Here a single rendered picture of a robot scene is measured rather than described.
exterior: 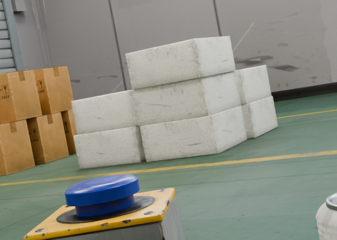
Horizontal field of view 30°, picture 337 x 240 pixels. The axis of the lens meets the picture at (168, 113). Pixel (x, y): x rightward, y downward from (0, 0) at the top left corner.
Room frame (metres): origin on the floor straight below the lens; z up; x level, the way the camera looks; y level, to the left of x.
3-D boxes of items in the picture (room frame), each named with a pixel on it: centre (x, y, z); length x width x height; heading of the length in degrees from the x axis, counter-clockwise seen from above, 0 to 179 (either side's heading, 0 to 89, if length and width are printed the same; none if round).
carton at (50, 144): (4.15, 0.89, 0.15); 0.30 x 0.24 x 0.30; 59
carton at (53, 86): (4.32, 0.81, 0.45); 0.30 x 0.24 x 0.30; 56
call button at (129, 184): (0.34, 0.04, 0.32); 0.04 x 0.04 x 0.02
